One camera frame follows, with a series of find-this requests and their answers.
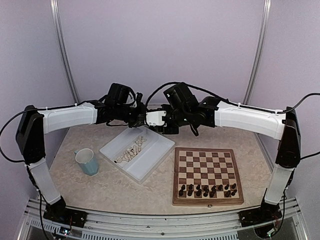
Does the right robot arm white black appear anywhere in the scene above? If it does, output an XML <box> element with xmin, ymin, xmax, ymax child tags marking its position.
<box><xmin>144</xmin><ymin>82</ymin><xmax>301</xmax><ymax>222</ymax></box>

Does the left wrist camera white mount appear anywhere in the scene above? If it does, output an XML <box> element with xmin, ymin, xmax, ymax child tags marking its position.
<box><xmin>130</xmin><ymin>92</ymin><xmax>143</xmax><ymax>108</ymax></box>

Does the light blue cup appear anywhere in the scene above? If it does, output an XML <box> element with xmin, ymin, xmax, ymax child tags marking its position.
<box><xmin>74</xmin><ymin>148</ymin><xmax>99</xmax><ymax>176</ymax></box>

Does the pile of white chess pieces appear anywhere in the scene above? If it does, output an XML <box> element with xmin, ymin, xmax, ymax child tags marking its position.
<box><xmin>114</xmin><ymin>136</ymin><xmax>147</xmax><ymax>164</ymax></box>

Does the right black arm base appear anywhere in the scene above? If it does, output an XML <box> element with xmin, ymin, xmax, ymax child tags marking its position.
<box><xmin>238</xmin><ymin>199</ymin><xmax>283</xmax><ymax>227</ymax></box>

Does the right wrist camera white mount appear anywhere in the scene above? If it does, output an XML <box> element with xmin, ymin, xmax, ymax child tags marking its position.
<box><xmin>145</xmin><ymin>110</ymin><xmax>167</xmax><ymax>127</ymax></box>

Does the white divided plastic tray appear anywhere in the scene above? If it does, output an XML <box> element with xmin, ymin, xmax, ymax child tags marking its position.
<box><xmin>99</xmin><ymin>126</ymin><xmax>175</xmax><ymax>184</ymax></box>

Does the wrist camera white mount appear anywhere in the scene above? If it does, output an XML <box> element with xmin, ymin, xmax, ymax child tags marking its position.
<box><xmin>145</xmin><ymin>110</ymin><xmax>167</xmax><ymax>127</ymax></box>
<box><xmin>130</xmin><ymin>92</ymin><xmax>143</xmax><ymax>108</ymax></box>

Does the dark piece corner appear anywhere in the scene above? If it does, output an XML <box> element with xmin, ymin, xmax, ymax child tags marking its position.
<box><xmin>231</xmin><ymin>189</ymin><xmax>237</xmax><ymax>196</ymax></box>

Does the left aluminium frame post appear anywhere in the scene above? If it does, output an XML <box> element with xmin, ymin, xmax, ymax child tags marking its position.
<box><xmin>50</xmin><ymin>0</ymin><xmax>80</xmax><ymax>104</ymax></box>

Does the right aluminium frame post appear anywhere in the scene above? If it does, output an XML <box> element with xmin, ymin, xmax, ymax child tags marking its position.
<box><xmin>243</xmin><ymin>0</ymin><xmax>272</xmax><ymax>105</ymax></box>

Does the aluminium frame post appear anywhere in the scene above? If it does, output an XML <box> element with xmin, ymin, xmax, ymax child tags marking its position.
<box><xmin>50</xmin><ymin>0</ymin><xmax>80</xmax><ymax>104</ymax></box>
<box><xmin>243</xmin><ymin>0</ymin><xmax>272</xmax><ymax>105</ymax></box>

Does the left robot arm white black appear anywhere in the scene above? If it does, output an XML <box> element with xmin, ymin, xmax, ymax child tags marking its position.
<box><xmin>15</xmin><ymin>83</ymin><xmax>146</xmax><ymax>223</ymax></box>

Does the dark chess piece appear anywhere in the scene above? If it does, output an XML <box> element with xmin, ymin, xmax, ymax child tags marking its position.
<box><xmin>209</xmin><ymin>191</ymin><xmax>216</xmax><ymax>198</ymax></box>

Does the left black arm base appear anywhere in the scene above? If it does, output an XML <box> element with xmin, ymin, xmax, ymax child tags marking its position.
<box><xmin>43</xmin><ymin>196</ymin><xmax>87</xmax><ymax>228</ymax></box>

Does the wooden chess board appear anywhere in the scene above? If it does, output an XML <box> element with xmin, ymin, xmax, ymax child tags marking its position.
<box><xmin>172</xmin><ymin>147</ymin><xmax>244</xmax><ymax>206</ymax></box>

